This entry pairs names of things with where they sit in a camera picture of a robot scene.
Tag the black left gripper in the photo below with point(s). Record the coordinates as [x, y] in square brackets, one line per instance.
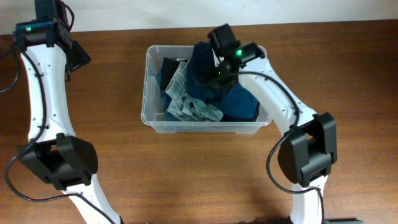
[76, 59]

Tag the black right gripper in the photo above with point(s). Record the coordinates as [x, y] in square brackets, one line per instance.
[215, 84]

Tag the navy blue garment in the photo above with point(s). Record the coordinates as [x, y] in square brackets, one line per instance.
[238, 105]

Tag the light blue denim jeans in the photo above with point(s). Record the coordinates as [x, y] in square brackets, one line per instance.
[185, 107]

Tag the black Nike t-shirt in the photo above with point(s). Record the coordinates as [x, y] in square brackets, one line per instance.
[167, 70]

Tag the dark blue denim jeans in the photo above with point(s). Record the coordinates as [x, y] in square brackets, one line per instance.
[165, 101]

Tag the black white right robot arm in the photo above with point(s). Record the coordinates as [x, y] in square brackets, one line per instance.
[301, 160]

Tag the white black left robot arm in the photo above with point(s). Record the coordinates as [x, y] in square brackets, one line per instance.
[54, 154]

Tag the clear plastic storage bin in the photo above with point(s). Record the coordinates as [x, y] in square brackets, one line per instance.
[152, 113]

